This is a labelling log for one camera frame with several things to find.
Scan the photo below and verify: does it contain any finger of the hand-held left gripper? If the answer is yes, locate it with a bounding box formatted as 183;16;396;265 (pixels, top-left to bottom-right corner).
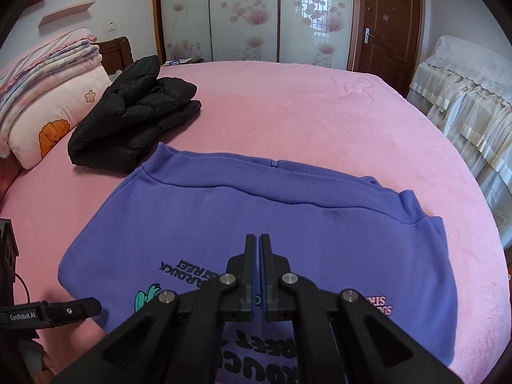
48;297;102;324

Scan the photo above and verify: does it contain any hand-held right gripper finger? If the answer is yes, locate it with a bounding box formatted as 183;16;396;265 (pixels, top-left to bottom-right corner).
52;234;259;384
260;234;460;384

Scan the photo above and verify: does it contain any purple printed hoodie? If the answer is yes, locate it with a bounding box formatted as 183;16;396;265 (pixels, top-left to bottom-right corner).
58;142;459;384

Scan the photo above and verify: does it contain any pink bed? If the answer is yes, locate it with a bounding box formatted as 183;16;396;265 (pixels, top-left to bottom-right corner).
0;61;508;384

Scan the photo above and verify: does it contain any black puffer jacket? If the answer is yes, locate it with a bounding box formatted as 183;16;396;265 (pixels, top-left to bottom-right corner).
67;55;202;173

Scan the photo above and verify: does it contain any peach pillow with orange print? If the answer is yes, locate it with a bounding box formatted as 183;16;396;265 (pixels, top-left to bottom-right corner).
8;64;113;171

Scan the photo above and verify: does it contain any folded striped pastel blanket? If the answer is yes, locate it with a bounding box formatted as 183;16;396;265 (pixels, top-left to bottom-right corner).
0;27;100;158

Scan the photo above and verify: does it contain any dark wooden headboard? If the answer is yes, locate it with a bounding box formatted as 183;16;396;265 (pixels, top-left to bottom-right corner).
96;37;134;76

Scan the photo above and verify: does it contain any brown wooden door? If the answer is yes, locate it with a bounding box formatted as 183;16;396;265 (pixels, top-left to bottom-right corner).
348;0;425;86

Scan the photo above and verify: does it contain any floral sliding door wardrobe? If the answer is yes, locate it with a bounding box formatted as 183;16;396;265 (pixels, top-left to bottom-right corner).
152;0;361;73

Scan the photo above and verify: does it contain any white lace covered furniture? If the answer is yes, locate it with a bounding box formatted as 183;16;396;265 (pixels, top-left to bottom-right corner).
406;35;512;249

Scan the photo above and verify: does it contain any black cable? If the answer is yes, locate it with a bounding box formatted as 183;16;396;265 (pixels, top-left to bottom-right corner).
14;271;32;304

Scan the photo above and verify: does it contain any pink wall shelf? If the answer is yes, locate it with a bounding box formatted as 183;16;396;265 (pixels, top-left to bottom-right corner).
39;1;97;28

